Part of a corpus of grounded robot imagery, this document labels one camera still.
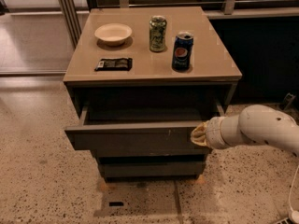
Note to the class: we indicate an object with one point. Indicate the grey lower drawer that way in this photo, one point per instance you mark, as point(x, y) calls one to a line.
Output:
point(124, 167)

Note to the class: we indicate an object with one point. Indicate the grey drawer cabinet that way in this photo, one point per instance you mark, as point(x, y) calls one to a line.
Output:
point(211, 77)

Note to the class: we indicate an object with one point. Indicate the grey drawer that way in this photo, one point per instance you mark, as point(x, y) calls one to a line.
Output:
point(124, 167)
point(141, 131)

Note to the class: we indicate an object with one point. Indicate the blue pepsi can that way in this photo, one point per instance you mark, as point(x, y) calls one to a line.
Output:
point(182, 51)

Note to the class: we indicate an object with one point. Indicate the green soda can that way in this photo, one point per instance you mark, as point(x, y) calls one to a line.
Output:
point(157, 29)

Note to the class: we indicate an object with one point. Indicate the white bowl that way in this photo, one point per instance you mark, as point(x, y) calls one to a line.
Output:
point(113, 34)

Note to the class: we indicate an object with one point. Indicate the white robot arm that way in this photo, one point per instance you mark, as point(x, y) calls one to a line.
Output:
point(255, 125)

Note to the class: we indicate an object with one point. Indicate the grey top drawer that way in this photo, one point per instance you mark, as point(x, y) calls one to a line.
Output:
point(141, 131)

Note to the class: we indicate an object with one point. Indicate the black snack packet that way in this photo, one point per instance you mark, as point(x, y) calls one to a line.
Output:
point(114, 64)

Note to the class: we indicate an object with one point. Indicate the padded gripper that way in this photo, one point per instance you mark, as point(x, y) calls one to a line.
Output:
point(212, 133)

